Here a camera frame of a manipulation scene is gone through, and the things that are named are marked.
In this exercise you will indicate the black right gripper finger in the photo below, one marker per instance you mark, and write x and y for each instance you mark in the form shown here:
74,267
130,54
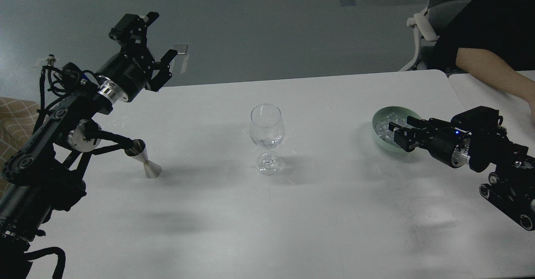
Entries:
405,137
416,122

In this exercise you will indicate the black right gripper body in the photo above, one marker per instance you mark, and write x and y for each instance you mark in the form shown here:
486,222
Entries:
445,143

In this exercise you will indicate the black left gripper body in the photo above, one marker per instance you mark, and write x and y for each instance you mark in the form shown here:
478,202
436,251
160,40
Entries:
130,69

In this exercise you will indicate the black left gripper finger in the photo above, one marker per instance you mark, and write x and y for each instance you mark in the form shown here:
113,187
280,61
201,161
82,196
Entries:
163,68
131,31

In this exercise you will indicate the clear ice cubes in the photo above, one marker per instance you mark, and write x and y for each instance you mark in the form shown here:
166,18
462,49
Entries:
382,126

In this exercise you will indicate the steel cocktail jigger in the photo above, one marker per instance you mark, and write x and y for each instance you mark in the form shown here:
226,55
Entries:
138,151

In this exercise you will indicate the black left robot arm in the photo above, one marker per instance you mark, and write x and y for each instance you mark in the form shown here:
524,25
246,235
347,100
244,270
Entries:
46,174

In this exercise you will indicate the person forearm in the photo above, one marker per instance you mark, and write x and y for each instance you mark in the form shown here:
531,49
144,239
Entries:
489,68

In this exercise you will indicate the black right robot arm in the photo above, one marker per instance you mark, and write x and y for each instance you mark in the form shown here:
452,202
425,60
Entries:
478,139

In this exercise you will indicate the clear wine glass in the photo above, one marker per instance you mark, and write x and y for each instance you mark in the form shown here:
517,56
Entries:
267,130

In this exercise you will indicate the person hand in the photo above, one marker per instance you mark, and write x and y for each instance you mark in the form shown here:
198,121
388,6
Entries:
532,109

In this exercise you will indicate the green bowl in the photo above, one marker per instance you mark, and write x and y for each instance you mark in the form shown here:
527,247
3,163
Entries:
381,113

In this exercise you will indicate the beige checkered cushion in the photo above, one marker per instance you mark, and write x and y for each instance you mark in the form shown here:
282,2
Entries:
17,120

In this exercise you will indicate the grey office chair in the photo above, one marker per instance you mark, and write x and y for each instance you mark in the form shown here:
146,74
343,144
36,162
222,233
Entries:
427,26

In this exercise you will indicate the person in black shirt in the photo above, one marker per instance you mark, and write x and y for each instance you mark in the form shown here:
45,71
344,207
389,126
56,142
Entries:
503,27

